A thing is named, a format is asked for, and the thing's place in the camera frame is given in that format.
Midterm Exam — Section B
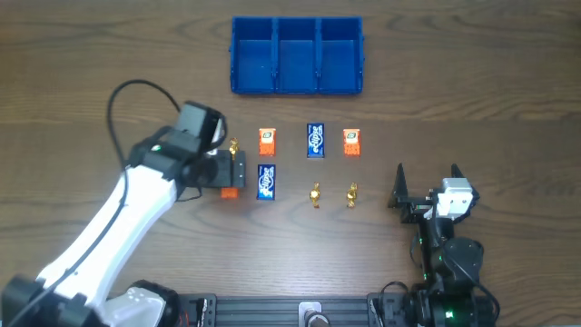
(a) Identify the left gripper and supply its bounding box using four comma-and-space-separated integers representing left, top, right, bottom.
205, 149, 248, 189

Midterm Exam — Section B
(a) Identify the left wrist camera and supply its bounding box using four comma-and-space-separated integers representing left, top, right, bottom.
173, 101, 228, 154

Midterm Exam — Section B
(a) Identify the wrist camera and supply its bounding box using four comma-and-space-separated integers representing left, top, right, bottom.
434, 177, 477, 222
173, 101, 228, 154

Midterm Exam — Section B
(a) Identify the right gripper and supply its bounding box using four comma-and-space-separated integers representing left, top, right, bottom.
388, 163, 467, 224

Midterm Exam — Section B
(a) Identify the mounting rail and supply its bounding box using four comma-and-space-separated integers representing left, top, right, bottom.
179, 292, 380, 327

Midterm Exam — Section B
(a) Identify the blue candy pack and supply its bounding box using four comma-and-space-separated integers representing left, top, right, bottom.
256, 163, 277, 202
306, 123, 326, 160

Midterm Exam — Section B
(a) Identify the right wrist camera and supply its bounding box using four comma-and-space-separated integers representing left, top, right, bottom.
434, 177, 477, 222

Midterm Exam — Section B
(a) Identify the black cable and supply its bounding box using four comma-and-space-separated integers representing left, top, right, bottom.
379, 231, 428, 314
105, 79, 182, 183

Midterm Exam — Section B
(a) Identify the blue tray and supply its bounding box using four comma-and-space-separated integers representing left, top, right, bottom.
229, 15, 365, 96

